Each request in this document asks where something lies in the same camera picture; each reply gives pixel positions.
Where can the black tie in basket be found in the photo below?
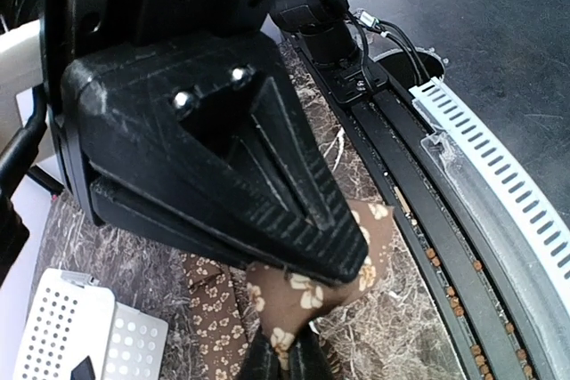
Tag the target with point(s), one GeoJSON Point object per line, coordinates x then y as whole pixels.
{"type": "Point", "coordinates": [83, 371]}

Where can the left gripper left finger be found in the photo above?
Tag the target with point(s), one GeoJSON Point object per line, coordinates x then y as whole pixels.
{"type": "Point", "coordinates": [267, 357]}

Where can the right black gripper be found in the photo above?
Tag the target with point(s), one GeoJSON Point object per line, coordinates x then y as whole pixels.
{"type": "Point", "coordinates": [71, 29]}

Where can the brown floral patterned tie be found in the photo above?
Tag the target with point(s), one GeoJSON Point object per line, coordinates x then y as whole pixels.
{"type": "Point", "coordinates": [284, 302]}

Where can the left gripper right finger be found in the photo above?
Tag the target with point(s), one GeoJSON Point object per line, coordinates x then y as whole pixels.
{"type": "Point", "coordinates": [307, 361]}

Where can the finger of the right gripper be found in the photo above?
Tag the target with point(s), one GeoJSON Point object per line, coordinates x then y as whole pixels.
{"type": "Point", "coordinates": [212, 130]}
{"type": "Point", "coordinates": [121, 208]}

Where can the white perforated plastic basket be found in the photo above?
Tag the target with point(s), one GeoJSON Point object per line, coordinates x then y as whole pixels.
{"type": "Point", "coordinates": [72, 317]}

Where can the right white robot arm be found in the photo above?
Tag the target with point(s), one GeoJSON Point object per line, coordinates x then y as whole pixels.
{"type": "Point", "coordinates": [22, 69]}

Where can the white slotted cable duct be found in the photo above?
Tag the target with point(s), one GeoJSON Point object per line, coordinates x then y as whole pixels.
{"type": "Point", "coordinates": [548, 235]}

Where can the black curved front rail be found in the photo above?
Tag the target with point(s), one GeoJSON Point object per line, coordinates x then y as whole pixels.
{"type": "Point", "coordinates": [505, 312]}

